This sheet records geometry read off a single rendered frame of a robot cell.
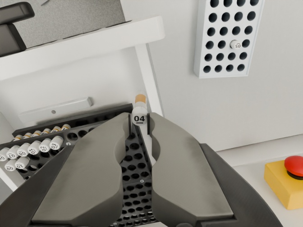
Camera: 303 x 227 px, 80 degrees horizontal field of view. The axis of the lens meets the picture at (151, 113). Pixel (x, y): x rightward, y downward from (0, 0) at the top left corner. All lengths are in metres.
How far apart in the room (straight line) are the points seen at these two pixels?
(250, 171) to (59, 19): 1.09
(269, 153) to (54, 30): 1.11
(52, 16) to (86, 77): 0.92
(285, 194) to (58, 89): 0.40
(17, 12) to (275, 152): 0.51
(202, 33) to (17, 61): 0.24
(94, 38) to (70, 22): 0.99
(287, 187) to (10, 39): 0.42
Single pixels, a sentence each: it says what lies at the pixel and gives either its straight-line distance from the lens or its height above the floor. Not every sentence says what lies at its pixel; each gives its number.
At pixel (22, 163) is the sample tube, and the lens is 0.29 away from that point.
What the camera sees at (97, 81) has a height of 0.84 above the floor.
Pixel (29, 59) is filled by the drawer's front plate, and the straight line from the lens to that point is 0.19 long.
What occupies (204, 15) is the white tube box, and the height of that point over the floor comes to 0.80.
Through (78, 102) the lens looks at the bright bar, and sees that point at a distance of 0.28.
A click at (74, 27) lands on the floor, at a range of 1.15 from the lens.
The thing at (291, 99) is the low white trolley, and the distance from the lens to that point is 0.48.
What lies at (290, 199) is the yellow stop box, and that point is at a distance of 0.40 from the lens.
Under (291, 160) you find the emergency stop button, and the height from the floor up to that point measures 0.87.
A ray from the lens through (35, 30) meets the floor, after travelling 1.23.
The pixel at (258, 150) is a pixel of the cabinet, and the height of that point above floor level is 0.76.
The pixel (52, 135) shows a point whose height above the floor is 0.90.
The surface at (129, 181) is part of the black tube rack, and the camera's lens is 0.29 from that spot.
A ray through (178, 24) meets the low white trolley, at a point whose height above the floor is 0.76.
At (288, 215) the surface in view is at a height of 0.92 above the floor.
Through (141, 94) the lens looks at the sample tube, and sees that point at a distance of 0.16.
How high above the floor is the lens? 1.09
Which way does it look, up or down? 61 degrees down
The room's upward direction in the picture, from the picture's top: 175 degrees clockwise
